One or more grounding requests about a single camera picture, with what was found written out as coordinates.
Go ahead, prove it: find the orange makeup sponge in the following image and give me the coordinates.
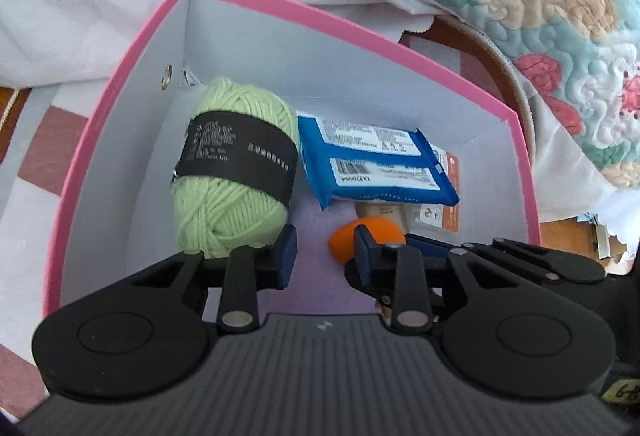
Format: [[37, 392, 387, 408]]
[[326, 216, 407, 267]]

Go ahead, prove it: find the gold beige cosmetic tube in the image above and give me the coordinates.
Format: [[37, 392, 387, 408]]
[[355, 202, 407, 232]]

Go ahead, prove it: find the pink cardboard box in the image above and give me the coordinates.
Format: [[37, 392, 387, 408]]
[[42, 0, 540, 312]]

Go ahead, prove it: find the purple plush toy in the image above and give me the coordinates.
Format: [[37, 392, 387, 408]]
[[258, 198, 378, 317]]

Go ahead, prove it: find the striped checkered rug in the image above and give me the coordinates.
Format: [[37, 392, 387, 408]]
[[0, 30, 536, 417]]

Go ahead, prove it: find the orange white small box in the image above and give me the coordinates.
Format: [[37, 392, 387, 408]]
[[405, 144, 460, 239]]

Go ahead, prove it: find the blue wet wipes pack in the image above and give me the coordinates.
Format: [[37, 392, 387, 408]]
[[297, 114, 446, 210]]

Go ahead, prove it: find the green yarn ball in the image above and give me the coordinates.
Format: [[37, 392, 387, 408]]
[[171, 78, 298, 257]]

